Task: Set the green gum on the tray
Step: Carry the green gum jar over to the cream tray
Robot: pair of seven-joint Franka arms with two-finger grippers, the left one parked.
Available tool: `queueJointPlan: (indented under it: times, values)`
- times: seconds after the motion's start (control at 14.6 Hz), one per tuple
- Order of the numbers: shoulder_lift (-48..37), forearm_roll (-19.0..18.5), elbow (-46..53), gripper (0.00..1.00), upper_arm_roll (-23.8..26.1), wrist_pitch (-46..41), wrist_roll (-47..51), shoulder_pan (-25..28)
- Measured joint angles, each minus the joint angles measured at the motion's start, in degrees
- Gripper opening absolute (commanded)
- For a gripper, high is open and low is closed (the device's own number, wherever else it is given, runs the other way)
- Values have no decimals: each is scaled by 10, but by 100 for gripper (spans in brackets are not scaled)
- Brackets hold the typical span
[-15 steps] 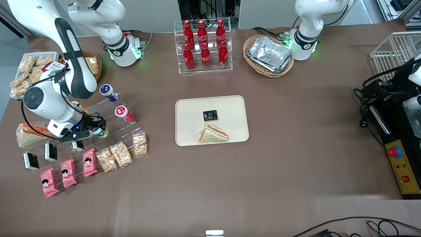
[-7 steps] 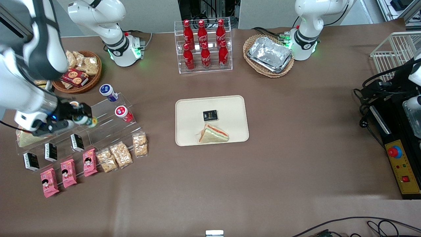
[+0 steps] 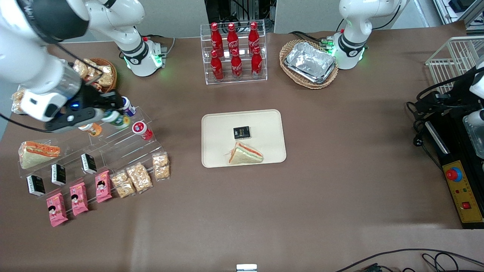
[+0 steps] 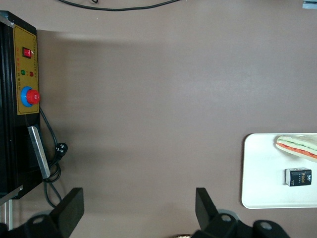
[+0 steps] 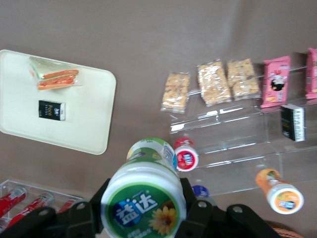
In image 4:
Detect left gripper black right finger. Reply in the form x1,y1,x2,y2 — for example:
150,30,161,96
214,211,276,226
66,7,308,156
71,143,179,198
195,187,254,238

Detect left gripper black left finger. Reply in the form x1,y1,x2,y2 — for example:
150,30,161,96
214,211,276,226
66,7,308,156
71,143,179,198
24,187,85,238

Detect beige serving tray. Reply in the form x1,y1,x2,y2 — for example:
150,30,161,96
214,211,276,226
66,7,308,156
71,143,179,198
241,133,317,210

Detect silver metal bar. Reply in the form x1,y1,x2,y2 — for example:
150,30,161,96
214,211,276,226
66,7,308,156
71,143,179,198
27,125,51,180

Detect black tissue pack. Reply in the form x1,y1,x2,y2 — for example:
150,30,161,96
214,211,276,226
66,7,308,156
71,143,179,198
284,167,313,187

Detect black sealing machine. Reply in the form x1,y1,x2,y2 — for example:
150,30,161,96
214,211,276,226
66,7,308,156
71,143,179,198
0,10,44,200

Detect wrapped triangle sandwich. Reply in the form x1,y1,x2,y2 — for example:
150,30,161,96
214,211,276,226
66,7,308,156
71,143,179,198
274,133,317,163

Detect red emergency stop button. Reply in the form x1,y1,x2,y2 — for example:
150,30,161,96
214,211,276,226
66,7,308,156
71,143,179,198
20,86,41,108

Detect yellow control panel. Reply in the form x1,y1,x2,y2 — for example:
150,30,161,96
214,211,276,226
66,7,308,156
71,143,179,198
13,25,41,116

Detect black power cable with plug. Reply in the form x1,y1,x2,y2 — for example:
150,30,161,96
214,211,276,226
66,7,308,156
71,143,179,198
39,106,69,210

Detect aluminium frame post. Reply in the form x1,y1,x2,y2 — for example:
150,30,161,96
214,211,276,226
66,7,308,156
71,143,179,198
0,184,24,232

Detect red rocker switch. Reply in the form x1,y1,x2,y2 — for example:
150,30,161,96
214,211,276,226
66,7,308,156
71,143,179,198
22,47,34,60

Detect long black cable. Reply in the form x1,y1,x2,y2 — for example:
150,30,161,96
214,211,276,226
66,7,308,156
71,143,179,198
57,0,184,11

